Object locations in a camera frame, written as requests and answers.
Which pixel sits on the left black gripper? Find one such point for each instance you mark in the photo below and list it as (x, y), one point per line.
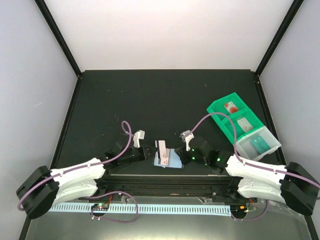
(144, 148)

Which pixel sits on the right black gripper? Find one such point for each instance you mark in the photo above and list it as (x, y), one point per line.
(185, 159)

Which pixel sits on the black leather card holder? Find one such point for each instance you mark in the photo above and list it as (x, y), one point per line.
(174, 161)

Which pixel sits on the white card red print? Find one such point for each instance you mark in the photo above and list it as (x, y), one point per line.
(161, 151)

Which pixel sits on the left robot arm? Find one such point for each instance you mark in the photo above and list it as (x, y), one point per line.
(45, 188)

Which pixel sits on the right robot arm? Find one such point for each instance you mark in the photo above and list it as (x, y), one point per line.
(289, 184)

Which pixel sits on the white card red marks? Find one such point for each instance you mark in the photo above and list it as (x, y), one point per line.
(245, 125)

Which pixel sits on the green two-compartment bin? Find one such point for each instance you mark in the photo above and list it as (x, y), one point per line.
(228, 122)

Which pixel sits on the clear plastic bin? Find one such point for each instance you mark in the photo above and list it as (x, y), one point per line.
(246, 150)

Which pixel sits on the small electronics board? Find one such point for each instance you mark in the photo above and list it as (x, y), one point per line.
(100, 207)

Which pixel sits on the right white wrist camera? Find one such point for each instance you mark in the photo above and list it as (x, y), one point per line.
(186, 137)

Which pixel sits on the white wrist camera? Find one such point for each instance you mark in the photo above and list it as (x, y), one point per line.
(137, 137)
(186, 137)

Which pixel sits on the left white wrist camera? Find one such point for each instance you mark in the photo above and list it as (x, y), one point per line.
(137, 137)

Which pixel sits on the black aluminium rail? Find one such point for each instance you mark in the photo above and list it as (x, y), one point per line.
(218, 188)

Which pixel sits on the white slotted cable duct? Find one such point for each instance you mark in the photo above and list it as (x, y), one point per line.
(153, 209)

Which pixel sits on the left black frame post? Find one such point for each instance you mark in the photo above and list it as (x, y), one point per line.
(50, 21)

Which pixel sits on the black frame post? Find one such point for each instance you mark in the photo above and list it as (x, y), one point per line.
(282, 29)
(50, 21)

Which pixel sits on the right black frame post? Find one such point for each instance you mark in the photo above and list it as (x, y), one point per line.
(282, 29)

